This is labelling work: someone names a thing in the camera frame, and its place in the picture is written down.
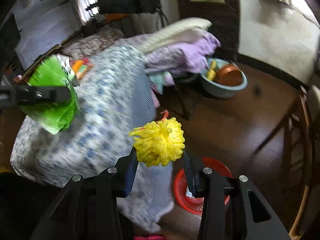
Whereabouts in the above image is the green snack bag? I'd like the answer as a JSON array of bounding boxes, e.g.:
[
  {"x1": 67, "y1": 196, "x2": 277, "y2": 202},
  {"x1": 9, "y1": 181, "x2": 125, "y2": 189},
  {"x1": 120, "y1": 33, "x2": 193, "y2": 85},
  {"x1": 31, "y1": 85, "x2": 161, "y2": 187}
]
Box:
[{"x1": 21, "y1": 54, "x2": 80, "y2": 135}]

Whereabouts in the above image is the orange colourful snack packet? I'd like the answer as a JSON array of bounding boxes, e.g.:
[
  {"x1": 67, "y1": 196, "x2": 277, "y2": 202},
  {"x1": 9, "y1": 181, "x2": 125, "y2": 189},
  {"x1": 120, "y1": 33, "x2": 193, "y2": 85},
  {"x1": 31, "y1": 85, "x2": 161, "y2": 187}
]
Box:
[{"x1": 72, "y1": 58, "x2": 93, "y2": 81}]

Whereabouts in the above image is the red plastic trash basket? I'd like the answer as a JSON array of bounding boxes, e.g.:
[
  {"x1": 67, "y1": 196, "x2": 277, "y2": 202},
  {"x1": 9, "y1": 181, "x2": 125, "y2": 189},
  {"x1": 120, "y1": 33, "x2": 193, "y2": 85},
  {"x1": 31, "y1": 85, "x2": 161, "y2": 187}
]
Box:
[{"x1": 173, "y1": 157, "x2": 232, "y2": 216}]

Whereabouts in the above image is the blue floral bed quilt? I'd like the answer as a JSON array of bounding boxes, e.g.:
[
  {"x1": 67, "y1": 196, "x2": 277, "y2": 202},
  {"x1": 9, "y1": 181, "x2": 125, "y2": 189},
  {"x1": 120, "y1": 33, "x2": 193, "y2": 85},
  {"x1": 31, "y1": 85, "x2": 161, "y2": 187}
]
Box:
[{"x1": 10, "y1": 43, "x2": 176, "y2": 233}]

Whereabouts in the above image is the wooden chair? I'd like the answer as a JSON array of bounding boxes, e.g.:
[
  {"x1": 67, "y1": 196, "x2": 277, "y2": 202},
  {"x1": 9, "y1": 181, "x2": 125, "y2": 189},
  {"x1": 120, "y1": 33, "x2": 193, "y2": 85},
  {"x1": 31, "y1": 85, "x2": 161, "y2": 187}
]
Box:
[{"x1": 253, "y1": 87, "x2": 319, "y2": 239}]

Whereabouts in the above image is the light blue plastic basin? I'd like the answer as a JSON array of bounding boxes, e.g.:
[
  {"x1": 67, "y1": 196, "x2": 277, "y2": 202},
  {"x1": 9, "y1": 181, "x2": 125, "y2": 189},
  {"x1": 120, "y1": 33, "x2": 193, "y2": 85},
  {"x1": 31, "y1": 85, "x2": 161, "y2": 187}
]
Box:
[{"x1": 200, "y1": 58, "x2": 248, "y2": 99}]

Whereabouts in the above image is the copper brown bowl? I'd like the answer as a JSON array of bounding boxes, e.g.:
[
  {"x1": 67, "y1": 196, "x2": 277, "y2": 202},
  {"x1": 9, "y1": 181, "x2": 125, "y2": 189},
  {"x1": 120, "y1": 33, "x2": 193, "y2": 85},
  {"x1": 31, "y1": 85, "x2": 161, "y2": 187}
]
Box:
[{"x1": 214, "y1": 63, "x2": 243, "y2": 87}]

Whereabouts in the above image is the yellow plastic toy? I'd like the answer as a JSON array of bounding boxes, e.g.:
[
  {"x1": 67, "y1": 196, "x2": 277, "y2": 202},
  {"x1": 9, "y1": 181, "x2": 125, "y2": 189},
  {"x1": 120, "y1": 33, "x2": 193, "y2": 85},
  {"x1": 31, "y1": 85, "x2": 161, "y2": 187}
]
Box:
[{"x1": 206, "y1": 60, "x2": 217, "y2": 81}]

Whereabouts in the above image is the purple floral blanket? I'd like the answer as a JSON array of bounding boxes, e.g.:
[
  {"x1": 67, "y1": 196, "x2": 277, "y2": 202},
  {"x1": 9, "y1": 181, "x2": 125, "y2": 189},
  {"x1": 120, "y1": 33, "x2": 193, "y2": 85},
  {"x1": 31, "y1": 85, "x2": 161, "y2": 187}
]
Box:
[{"x1": 145, "y1": 31, "x2": 221, "y2": 75}]

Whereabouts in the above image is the cream quilted pillow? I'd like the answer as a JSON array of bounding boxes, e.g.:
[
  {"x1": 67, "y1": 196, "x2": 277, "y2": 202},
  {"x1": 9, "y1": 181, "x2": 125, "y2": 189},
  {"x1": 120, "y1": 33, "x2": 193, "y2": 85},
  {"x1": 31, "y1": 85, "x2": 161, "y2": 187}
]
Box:
[{"x1": 138, "y1": 17, "x2": 212, "y2": 54}]

